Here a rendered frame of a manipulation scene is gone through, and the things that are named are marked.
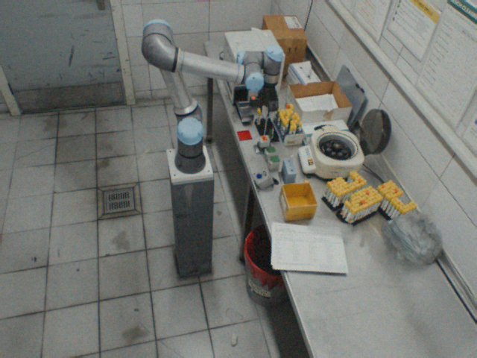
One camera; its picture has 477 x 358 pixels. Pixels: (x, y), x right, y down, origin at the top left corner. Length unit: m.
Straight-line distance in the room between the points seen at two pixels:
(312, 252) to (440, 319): 0.53
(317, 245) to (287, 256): 0.15
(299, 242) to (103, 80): 2.45
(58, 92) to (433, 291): 3.11
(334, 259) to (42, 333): 1.68
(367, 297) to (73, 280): 1.76
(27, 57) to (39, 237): 1.42
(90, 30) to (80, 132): 0.81
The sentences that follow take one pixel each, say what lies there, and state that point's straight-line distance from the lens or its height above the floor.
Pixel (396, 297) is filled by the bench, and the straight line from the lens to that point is 1.78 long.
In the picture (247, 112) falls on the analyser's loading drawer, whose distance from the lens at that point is 2.29.
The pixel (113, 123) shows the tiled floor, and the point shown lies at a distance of 3.70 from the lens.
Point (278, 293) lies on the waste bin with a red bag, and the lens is 2.41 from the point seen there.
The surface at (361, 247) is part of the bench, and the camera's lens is 1.86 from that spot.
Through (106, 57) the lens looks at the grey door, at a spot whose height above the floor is 0.48.
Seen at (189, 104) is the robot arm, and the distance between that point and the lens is 1.92.
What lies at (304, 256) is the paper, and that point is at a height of 0.89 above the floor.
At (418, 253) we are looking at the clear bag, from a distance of 1.85.
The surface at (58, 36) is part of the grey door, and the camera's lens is 3.54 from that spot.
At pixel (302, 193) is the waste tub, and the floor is 0.90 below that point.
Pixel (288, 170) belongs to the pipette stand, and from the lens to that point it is 1.91.
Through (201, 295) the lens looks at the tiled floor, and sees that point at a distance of 2.61.
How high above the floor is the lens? 2.33
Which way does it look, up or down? 47 degrees down
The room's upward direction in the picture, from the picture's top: 5 degrees clockwise
